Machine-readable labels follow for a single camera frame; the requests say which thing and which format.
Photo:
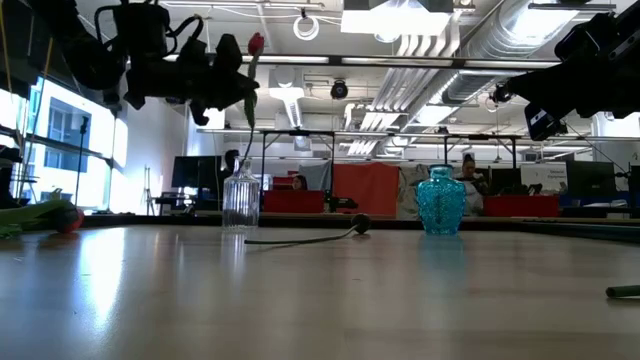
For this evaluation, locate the black ceiling dome camera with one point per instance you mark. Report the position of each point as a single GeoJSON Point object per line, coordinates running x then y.
{"type": "Point", "coordinates": [339, 90]}

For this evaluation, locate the clear ribbed glass vase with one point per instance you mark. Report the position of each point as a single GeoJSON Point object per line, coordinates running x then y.
{"type": "Point", "coordinates": [241, 200]}

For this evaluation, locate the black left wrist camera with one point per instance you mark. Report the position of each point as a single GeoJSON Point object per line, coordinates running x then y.
{"type": "Point", "coordinates": [142, 25]}

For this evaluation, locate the silver ribbed ventilation duct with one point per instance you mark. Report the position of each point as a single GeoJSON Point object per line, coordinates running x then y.
{"type": "Point", "coordinates": [510, 35]}

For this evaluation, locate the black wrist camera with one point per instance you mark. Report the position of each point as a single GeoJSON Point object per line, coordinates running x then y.
{"type": "Point", "coordinates": [544, 121]}
{"type": "Point", "coordinates": [142, 25]}

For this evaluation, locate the blue textured glass vase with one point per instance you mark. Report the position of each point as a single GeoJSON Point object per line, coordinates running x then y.
{"type": "Point", "coordinates": [441, 202]}

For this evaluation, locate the orange-red partition panel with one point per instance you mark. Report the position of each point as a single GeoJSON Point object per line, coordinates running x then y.
{"type": "Point", "coordinates": [367, 189]}

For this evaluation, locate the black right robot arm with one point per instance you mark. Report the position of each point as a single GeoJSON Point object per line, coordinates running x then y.
{"type": "Point", "coordinates": [631, 15]}

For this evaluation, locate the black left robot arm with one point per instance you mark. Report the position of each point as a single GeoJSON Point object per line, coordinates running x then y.
{"type": "Point", "coordinates": [85, 45]}

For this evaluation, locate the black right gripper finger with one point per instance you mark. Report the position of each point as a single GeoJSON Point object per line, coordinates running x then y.
{"type": "Point", "coordinates": [540, 85]}
{"type": "Point", "coordinates": [557, 100]}

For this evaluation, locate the dark-headed tulip with green stem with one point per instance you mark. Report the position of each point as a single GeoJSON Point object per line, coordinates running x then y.
{"type": "Point", "coordinates": [361, 223]}

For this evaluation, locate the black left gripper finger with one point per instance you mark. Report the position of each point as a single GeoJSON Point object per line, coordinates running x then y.
{"type": "Point", "coordinates": [201, 112]}
{"type": "Point", "coordinates": [230, 65]}

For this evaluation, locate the person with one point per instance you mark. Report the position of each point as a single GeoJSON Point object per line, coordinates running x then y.
{"type": "Point", "coordinates": [230, 159]}
{"type": "Point", "coordinates": [299, 183]}
{"type": "Point", "coordinates": [471, 180]}

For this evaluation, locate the black computer monitor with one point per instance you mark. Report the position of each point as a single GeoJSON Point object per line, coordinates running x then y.
{"type": "Point", "coordinates": [591, 178]}
{"type": "Point", "coordinates": [196, 172]}

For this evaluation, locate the red storage bin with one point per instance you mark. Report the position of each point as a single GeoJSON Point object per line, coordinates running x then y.
{"type": "Point", "coordinates": [521, 206]}
{"type": "Point", "coordinates": [293, 202]}

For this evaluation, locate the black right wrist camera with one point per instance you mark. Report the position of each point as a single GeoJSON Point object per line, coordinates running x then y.
{"type": "Point", "coordinates": [544, 121]}

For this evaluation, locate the black aluminium rig frame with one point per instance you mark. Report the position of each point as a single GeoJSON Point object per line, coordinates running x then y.
{"type": "Point", "coordinates": [500, 223]}

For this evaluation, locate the black light stand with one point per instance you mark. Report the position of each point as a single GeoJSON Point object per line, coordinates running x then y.
{"type": "Point", "coordinates": [83, 150]}

